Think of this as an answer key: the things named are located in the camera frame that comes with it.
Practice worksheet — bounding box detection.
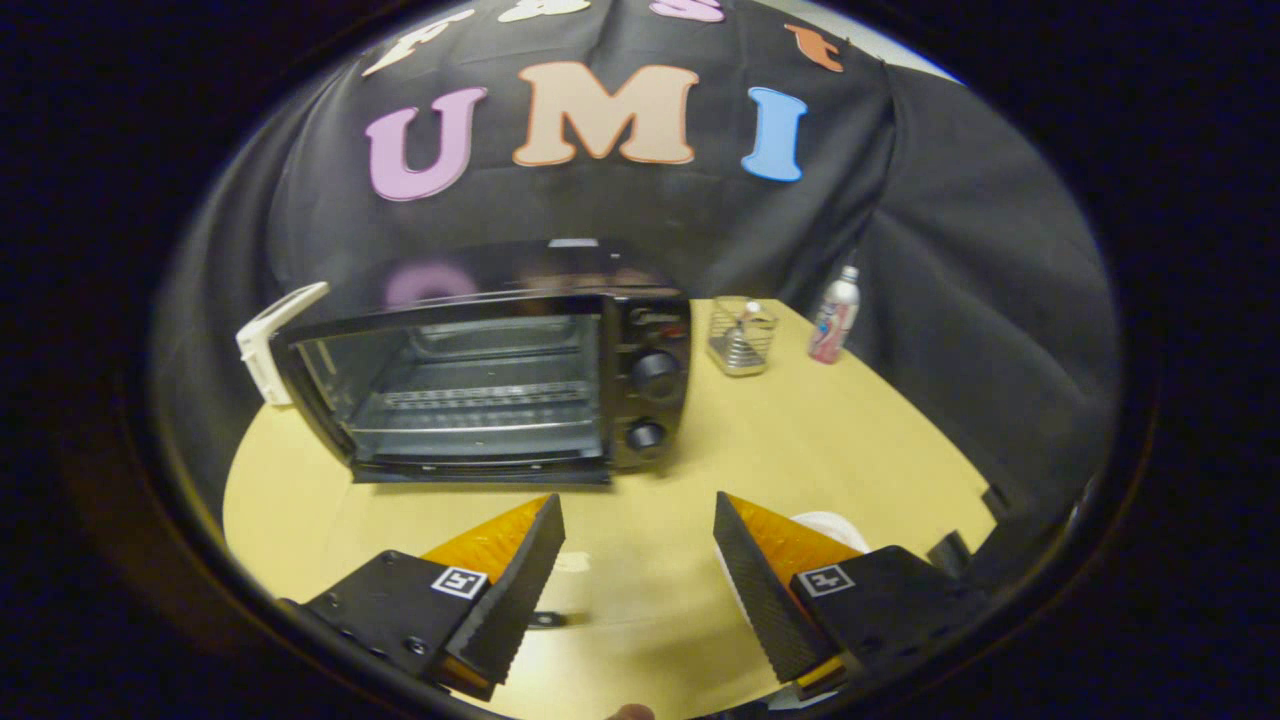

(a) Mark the white box appliance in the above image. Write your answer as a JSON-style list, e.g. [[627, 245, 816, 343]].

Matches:
[[236, 281, 331, 407]]

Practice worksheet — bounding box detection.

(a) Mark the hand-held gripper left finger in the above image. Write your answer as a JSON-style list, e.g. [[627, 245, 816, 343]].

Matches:
[[282, 492, 567, 702]]

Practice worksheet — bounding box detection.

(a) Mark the black backdrop cloth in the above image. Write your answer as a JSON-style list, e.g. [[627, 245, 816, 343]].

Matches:
[[150, 0, 1121, 561]]

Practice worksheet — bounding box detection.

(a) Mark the wire mesh basket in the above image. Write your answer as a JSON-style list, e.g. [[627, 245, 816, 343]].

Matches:
[[706, 296, 779, 378]]

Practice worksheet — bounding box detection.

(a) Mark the silver spray bottle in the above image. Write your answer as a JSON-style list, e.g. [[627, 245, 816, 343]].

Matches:
[[808, 265, 861, 365]]

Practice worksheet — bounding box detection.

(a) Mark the black toaster oven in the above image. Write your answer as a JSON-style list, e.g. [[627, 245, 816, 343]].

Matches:
[[270, 238, 693, 629]]

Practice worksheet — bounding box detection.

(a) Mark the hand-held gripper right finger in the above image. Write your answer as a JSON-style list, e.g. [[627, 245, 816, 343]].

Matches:
[[713, 490, 991, 702]]

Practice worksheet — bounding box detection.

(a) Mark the white square plate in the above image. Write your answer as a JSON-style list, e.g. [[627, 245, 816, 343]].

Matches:
[[790, 511, 871, 554]]

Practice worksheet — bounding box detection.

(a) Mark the black chair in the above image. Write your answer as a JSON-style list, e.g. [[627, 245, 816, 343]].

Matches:
[[927, 487, 1086, 591]]

